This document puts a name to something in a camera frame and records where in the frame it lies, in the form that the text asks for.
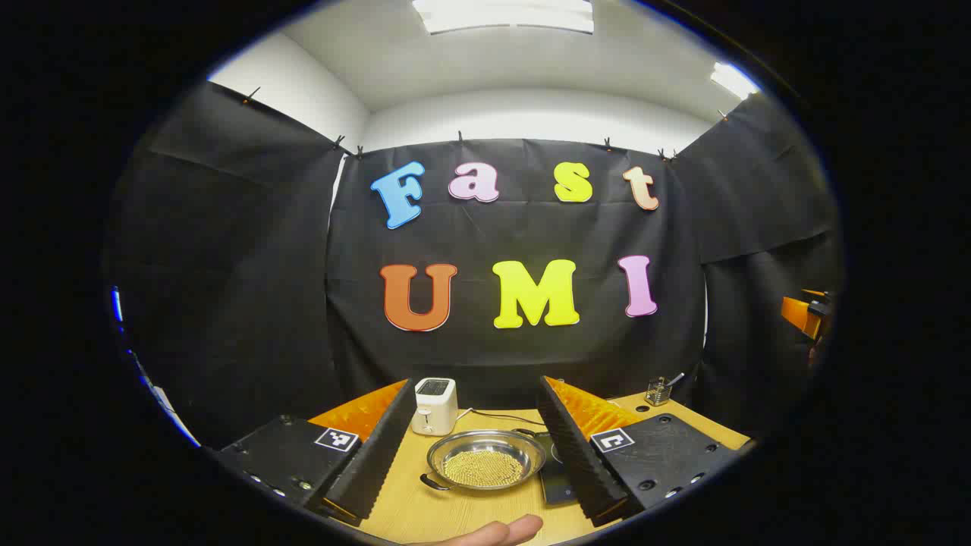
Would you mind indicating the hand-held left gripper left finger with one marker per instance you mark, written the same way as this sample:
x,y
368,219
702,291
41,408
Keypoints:
x,y
375,462

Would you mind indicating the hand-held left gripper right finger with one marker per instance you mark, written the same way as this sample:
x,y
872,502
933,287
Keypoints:
x,y
576,455

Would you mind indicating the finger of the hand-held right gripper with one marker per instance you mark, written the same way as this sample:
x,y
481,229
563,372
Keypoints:
x,y
800,315

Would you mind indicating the black induction cooktop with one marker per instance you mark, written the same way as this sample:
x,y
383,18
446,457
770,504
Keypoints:
x,y
557,485

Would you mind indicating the pile of soybeans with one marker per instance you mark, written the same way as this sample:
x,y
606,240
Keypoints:
x,y
484,468

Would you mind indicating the white toaster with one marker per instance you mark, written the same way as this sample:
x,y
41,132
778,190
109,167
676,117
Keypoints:
x,y
434,409

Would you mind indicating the ceiling light panel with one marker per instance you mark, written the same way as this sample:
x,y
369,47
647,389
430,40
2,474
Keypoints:
x,y
504,15
732,80

